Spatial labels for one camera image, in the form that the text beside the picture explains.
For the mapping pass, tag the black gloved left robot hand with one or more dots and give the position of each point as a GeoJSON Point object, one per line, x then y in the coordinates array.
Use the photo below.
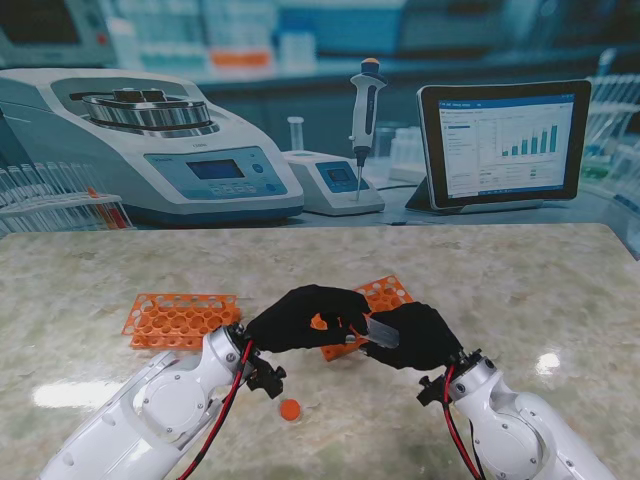
{"type": "Point", "coordinates": [290, 320]}

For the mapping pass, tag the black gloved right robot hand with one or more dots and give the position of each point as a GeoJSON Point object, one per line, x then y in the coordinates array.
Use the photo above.
{"type": "Point", "coordinates": [425, 342]}

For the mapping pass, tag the clear plastic test tube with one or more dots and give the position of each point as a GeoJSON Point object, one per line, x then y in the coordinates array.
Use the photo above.
{"type": "Point", "coordinates": [382, 332]}

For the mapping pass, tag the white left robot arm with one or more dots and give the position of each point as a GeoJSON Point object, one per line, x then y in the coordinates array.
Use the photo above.
{"type": "Point", "coordinates": [165, 400]}

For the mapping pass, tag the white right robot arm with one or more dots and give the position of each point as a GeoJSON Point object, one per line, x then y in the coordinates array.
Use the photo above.
{"type": "Point", "coordinates": [515, 430]}

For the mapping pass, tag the orange test tube rack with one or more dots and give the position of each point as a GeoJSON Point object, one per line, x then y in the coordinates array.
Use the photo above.
{"type": "Point", "coordinates": [385, 292]}
{"type": "Point", "coordinates": [170, 320]}

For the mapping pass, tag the orange screw cap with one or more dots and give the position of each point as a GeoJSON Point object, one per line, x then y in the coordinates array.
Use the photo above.
{"type": "Point", "coordinates": [290, 409]}

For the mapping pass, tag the printed laboratory backdrop poster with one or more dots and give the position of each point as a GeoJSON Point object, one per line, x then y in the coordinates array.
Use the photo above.
{"type": "Point", "coordinates": [320, 100]}

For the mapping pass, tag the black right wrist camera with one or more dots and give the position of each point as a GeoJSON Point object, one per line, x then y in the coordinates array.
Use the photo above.
{"type": "Point", "coordinates": [430, 391]}

